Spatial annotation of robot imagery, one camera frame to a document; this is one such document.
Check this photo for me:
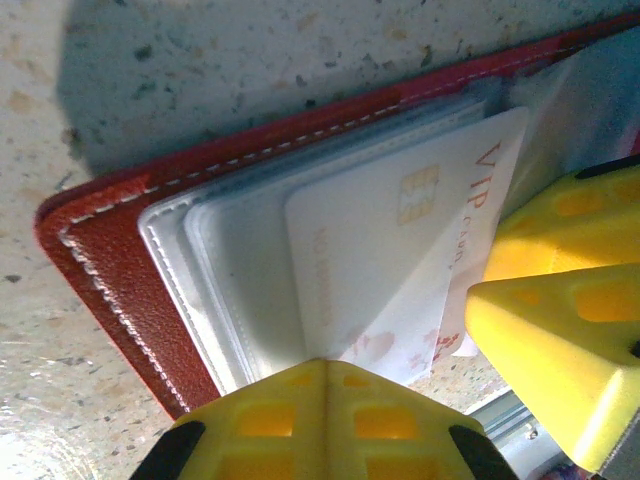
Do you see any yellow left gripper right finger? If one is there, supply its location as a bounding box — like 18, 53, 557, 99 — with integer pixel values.
324, 362, 521, 480

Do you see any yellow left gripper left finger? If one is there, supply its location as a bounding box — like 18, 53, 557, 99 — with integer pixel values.
129, 359, 326, 480

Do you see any white VIP card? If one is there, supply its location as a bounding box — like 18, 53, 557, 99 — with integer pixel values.
284, 107, 530, 386

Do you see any red leather card holder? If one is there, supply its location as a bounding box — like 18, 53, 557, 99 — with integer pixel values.
33, 12, 640, 421

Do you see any aluminium rail beam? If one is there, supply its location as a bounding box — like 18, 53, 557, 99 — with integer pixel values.
464, 389, 556, 456

